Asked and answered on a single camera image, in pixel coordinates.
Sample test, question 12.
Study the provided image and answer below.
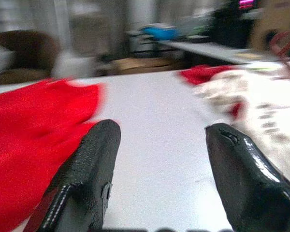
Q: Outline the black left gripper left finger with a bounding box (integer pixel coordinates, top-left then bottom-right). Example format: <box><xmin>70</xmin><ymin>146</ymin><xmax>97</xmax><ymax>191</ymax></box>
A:
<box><xmin>37</xmin><ymin>118</ymin><xmax>122</xmax><ymax>232</ymax></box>

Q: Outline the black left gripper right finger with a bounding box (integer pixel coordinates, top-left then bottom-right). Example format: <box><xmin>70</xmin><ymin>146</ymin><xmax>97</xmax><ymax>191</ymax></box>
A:
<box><xmin>204</xmin><ymin>122</ymin><xmax>290</xmax><ymax>232</ymax></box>

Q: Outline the red plastic hanger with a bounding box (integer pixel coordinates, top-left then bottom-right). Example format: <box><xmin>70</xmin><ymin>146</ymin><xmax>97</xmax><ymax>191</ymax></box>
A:
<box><xmin>268</xmin><ymin>30</ymin><xmax>290</xmax><ymax>82</ymax></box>

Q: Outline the red shirt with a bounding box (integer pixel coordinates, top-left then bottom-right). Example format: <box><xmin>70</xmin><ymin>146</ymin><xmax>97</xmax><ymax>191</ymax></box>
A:
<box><xmin>0</xmin><ymin>77</ymin><xmax>104</xmax><ymax>232</ymax></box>

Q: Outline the white table with black legs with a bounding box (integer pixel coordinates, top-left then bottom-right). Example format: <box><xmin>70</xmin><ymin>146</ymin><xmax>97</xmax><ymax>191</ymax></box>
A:
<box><xmin>0</xmin><ymin>61</ymin><xmax>290</xmax><ymax>232</ymax></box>

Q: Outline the plain white garment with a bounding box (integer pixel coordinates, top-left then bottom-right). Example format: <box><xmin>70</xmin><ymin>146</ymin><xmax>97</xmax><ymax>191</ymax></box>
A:
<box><xmin>193</xmin><ymin>61</ymin><xmax>290</xmax><ymax>187</ymax></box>

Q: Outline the red crumpled garment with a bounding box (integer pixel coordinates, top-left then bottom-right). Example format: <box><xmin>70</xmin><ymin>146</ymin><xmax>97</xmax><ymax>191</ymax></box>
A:
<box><xmin>177</xmin><ymin>64</ymin><xmax>236</xmax><ymax>86</ymax></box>

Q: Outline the small cardboard box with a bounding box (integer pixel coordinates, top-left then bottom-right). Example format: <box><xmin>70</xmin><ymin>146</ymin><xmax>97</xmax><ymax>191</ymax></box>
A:
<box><xmin>110</xmin><ymin>56</ymin><xmax>176</xmax><ymax>74</ymax></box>

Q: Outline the long white desk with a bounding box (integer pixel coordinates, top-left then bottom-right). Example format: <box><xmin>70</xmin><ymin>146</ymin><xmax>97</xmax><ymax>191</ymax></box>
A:
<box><xmin>157</xmin><ymin>38</ymin><xmax>288</xmax><ymax>65</ymax></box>

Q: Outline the brown armchair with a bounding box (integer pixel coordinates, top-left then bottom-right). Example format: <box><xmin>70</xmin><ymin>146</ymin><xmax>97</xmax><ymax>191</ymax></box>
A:
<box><xmin>0</xmin><ymin>30</ymin><xmax>61</xmax><ymax>85</ymax></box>

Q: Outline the white pillow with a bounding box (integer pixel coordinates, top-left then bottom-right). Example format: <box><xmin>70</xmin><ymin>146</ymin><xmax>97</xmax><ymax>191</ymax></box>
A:
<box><xmin>0</xmin><ymin>42</ymin><xmax>15</xmax><ymax>75</ymax></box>

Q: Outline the wooden speaker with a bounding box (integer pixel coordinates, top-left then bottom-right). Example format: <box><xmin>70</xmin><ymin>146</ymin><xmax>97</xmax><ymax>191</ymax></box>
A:
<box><xmin>248</xmin><ymin>0</ymin><xmax>290</xmax><ymax>55</ymax></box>

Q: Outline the blue plastic container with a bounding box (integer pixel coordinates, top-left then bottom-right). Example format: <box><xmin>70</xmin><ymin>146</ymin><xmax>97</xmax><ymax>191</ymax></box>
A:
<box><xmin>141</xmin><ymin>25</ymin><xmax>178</xmax><ymax>41</ymax></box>

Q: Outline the glowing pink screen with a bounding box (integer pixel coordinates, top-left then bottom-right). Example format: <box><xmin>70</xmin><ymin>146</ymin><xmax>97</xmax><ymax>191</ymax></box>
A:
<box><xmin>238</xmin><ymin>0</ymin><xmax>257</xmax><ymax>9</ymax></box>

